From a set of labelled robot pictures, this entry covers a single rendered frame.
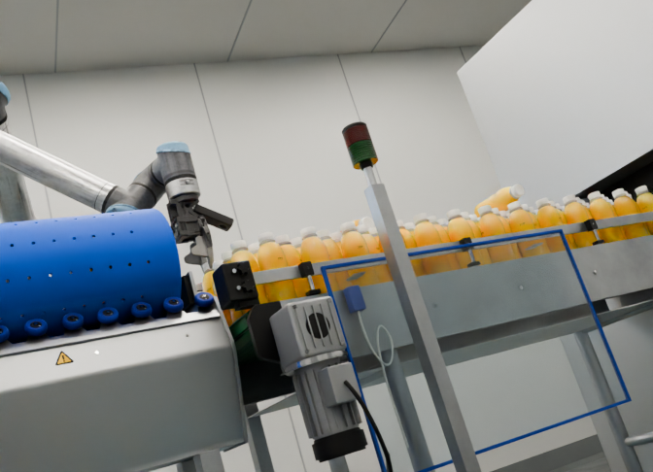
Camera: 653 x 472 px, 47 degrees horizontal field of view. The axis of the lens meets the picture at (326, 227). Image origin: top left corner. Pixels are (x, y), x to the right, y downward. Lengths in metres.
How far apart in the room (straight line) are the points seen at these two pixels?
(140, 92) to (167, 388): 3.85
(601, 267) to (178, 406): 1.31
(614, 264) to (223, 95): 3.65
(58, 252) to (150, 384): 0.34
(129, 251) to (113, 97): 3.64
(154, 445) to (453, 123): 4.76
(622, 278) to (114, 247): 1.47
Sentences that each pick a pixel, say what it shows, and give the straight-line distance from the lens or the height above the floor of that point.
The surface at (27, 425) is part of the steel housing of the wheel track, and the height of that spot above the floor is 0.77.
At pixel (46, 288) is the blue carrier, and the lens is 1.69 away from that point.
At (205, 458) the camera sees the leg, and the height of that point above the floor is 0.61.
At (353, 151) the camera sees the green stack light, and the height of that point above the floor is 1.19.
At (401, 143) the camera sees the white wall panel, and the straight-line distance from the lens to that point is 5.79.
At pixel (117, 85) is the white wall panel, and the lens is 5.37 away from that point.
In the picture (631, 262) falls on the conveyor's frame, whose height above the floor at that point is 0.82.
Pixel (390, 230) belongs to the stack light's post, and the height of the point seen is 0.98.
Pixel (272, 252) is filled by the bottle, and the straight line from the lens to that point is 1.80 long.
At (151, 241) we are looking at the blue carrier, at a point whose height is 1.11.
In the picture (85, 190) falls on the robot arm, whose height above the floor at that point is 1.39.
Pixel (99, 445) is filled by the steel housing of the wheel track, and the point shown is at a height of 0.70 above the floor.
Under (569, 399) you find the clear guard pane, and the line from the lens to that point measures 2.05.
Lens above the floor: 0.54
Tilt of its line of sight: 16 degrees up
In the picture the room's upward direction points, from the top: 17 degrees counter-clockwise
